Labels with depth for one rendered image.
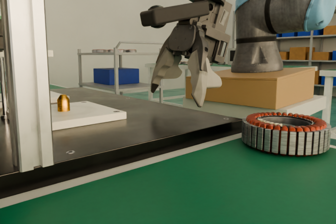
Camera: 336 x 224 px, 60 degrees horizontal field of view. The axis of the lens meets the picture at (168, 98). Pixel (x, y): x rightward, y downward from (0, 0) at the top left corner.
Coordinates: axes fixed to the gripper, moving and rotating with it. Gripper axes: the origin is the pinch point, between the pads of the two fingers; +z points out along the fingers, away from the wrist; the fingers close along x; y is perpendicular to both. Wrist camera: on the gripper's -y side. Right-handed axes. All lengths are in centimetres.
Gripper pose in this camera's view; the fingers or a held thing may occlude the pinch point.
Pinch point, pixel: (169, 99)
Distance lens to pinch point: 51.8
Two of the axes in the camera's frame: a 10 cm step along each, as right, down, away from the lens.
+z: -2.5, 9.7, 0.4
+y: 8.0, 1.9, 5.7
